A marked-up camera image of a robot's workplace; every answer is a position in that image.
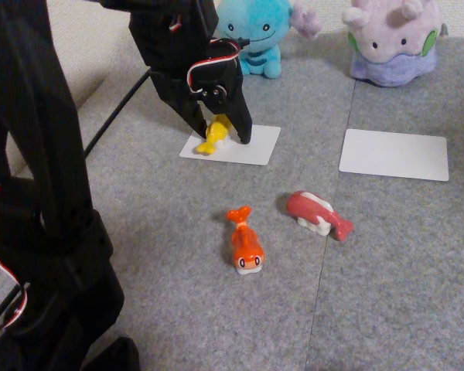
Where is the blue Wooper plush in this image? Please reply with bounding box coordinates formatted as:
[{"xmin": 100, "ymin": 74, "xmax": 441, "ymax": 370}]
[{"xmin": 215, "ymin": 0, "xmax": 322, "ymax": 78}]

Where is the beige cushion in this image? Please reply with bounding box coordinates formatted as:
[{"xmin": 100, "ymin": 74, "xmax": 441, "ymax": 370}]
[{"xmin": 5, "ymin": 0, "xmax": 150, "ymax": 179}]

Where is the purple Goomy plush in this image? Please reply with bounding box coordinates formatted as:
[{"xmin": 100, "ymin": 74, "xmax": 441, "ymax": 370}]
[{"xmin": 342, "ymin": 0, "xmax": 449, "ymax": 88}]

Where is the yellow egg sushi toy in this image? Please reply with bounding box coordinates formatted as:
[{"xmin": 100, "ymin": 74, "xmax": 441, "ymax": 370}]
[{"xmin": 195, "ymin": 114, "xmax": 232, "ymax": 155}]

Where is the red tuna sushi toy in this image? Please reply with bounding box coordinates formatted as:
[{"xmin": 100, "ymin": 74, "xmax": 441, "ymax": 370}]
[{"xmin": 285, "ymin": 190, "xmax": 355, "ymax": 241}]

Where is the white rectangular card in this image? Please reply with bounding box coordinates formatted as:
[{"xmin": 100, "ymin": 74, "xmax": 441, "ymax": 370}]
[
  {"xmin": 179, "ymin": 125, "xmax": 282, "ymax": 166},
  {"xmin": 339, "ymin": 128, "xmax": 449, "ymax": 182}
]

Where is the orange shrimp sushi toy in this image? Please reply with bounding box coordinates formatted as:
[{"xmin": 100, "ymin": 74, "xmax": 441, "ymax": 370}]
[{"xmin": 225, "ymin": 206, "xmax": 267, "ymax": 276}]

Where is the thin black cable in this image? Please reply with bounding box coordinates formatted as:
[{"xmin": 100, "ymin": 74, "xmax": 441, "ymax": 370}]
[{"xmin": 0, "ymin": 285, "xmax": 22, "ymax": 329}]

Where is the thick black camera cable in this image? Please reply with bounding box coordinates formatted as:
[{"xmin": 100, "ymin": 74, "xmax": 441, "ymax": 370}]
[{"xmin": 83, "ymin": 68, "xmax": 152, "ymax": 158}]

